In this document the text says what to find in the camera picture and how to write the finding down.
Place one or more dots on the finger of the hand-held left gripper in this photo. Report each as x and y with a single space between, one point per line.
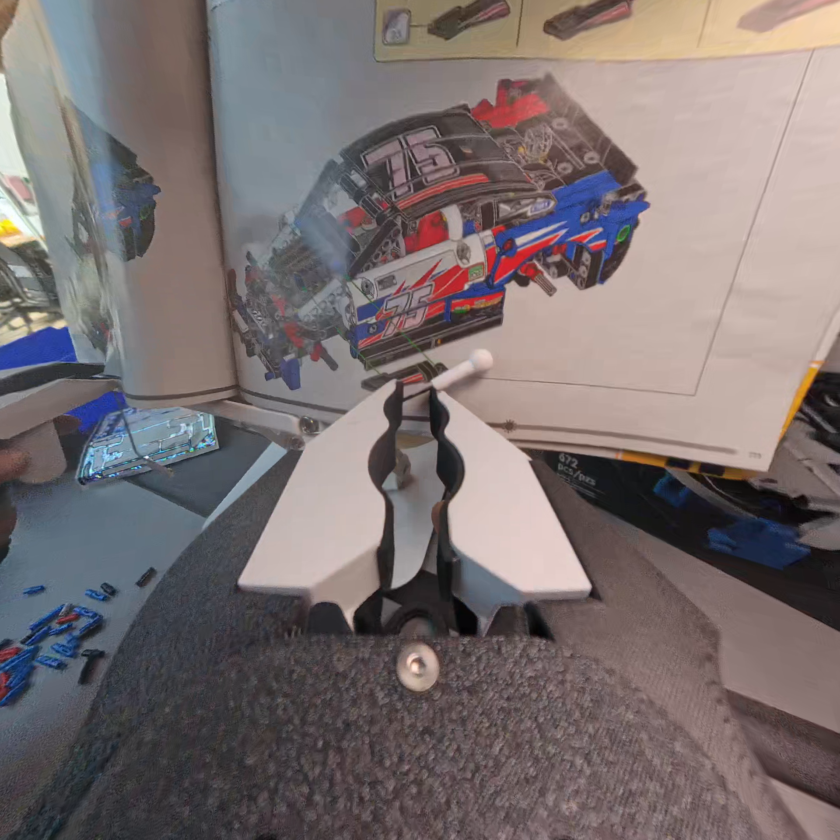
39 407

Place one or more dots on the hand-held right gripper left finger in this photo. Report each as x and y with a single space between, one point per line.
315 525

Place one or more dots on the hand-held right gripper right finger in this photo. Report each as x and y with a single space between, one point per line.
518 525

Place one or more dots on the white brick pin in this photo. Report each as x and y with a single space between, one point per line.
459 374

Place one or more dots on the black brick set box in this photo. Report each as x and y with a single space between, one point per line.
590 489

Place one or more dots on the holographic sticker sheet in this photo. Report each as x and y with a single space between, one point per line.
151 439

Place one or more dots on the pile of blue brick pins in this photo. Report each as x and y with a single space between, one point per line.
19 663

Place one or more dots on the brick set instruction booklet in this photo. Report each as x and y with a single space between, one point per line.
656 197

